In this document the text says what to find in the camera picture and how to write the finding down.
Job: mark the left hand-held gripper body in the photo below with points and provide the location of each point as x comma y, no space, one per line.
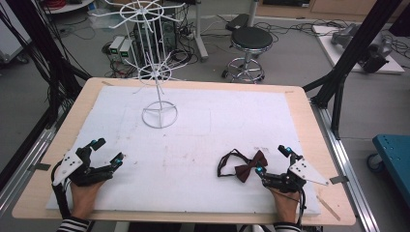
84,170

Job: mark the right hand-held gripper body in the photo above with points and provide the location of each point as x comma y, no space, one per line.
290,179

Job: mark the dark red bow tie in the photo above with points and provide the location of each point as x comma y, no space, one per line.
249,167

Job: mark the person's right hand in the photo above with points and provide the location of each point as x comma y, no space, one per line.
285,204

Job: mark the person's left hand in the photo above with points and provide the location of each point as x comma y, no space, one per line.
84,199

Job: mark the grey tape piece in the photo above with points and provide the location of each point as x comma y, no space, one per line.
338,179
40,166

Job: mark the wooden stick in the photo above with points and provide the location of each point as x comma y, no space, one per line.
328,208

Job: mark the person's right striped sleeve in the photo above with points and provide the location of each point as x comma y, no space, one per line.
286,227

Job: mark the person's striped sleeve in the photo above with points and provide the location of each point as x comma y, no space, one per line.
286,227
72,225

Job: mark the person's left striped sleeve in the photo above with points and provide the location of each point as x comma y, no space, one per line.
72,225

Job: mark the white foam mat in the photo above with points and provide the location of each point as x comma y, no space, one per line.
180,154

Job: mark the grey power supply box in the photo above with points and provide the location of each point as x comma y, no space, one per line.
116,45
126,50

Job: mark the blue cart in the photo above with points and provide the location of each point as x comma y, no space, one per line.
395,161

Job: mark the black round stool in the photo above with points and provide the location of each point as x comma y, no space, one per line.
250,40

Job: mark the white floor board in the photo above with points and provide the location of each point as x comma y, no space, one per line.
391,66

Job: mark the grey machine part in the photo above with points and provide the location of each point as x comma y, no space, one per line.
377,48

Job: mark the aluminium rail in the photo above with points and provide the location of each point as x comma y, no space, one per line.
22,174
348,167

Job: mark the black metal frame stand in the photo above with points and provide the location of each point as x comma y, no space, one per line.
354,48
48,51

